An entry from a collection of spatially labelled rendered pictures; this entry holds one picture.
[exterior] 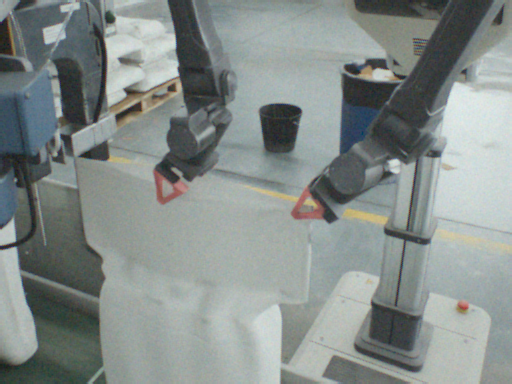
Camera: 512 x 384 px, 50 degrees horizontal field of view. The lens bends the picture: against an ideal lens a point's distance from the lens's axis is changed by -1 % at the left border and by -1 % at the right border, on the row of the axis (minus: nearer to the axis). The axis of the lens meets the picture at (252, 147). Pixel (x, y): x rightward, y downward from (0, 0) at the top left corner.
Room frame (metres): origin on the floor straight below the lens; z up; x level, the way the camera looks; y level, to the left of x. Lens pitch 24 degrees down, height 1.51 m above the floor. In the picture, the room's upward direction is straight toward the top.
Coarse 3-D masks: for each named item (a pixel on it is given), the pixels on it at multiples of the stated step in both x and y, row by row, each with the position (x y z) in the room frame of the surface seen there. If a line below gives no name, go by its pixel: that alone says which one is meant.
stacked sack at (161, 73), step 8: (160, 64) 4.45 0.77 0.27; (168, 64) 4.46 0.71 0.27; (176, 64) 4.51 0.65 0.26; (144, 72) 4.24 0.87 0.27; (152, 72) 4.24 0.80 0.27; (160, 72) 4.29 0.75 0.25; (168, 72) 4.34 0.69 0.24; (176, 72) 4.45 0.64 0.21; (144, 80) 4.09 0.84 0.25; (152, 80) 4.14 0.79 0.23; (160, 80) 4.23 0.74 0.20; (168, 80) 4.35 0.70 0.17; (128, 88) 4.10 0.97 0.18; (136, 88) 4.07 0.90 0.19; (144, 88) 4.06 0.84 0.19
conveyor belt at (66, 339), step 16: (32, 304) 1.33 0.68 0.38; (48, 304) 1.33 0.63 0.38; (48, 320) 1.26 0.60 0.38; (64, 320) 1.26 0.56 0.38; (80, 320) 1.26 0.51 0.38; (96, 320) 1.26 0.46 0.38; (48, 336) 1.19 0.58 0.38; (64, 336) 1.19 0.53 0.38; (80, 336) 1.19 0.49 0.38; (96, 336) 1.20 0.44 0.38; (48, 352) 1.13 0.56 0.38; (64, 352) 1.13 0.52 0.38; (80, 352) 1.13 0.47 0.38; (96, 352) 1.13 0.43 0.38; (0, 368) 1.07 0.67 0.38; (16, 368) 1.07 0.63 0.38; (32, 368) 1.08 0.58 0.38; (48, 368) 1.08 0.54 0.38; (64, 368) 1.08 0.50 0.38; (80, 368) 1.08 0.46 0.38; (96, 368) 1.08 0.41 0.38
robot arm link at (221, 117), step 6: (216, 108) 0.85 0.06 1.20; (222, 108) 0.86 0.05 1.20; (210, 114) 0.82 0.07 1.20; (216, 114) 0.84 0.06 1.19; (222, 114) 0.85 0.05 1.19; (228, 114) 0.86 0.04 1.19; (210, 120) 0.82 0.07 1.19; (216, 120) 0.83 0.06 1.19; (222, 120) 0.84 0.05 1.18; (228, 120) 0.85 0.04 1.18; (216, 126) 0.83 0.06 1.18; (222, 126) 0.84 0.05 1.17; (228, 126) 0.85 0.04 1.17; (216, 132) 0.84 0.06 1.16; (222, 132) 0.85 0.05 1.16; (216, 138) 0.84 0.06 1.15
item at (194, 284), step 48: (96, 192) 0.95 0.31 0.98; (144, 192) 0.88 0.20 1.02; (192, 192) 0.84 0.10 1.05; (240, 192) 0.86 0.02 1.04; (96, 240) 0.96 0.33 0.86; (144, 240) 0.89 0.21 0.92; (192, 240) 0.84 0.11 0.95; (240, 240) 0.83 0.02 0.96; (288, 240) 0.80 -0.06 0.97; (144, 288) 0.86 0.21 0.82; (192, 288) 0.84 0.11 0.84; (240, 288) 0.82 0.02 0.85; (288, 288) 0.80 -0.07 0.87; (144, 336) 0.84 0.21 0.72; (192, 336) 0.80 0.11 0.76; (240, 336) 0.78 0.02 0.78
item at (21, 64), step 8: (0, 56) 0.75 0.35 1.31; (8, 56) 0.75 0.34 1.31; (16, 56) 0.75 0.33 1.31; (0, 64) 0.75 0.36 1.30; (8, 64) 0.74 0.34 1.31; (16, 64) 0.73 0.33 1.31; (24, 64) 0.73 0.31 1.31; (40, 152) 0.73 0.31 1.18; (32, 160) 0.73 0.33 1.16; (40, 160) 0.73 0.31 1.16
